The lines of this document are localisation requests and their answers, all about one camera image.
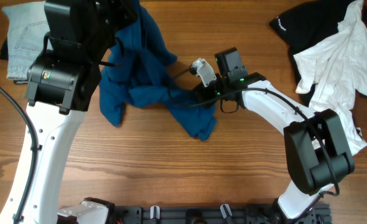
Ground dark blue polo shirt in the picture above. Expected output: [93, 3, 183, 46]
[99, 0, 216, 141]

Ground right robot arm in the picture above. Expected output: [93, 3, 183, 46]
[189, 47, 355, 223]

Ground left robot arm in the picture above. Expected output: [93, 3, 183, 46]
[0, 0, 137, 223]

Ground folded light blue jeans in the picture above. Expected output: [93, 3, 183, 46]
[2, 1, 50, 80]

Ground black t-shirt with logo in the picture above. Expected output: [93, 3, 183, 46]
[269, 0, 367, 100]

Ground white t-shirt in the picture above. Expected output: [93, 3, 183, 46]
[294, 0, 367, 154]

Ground folded black garment under jeans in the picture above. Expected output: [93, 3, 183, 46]
[0, 39, 28, 85]

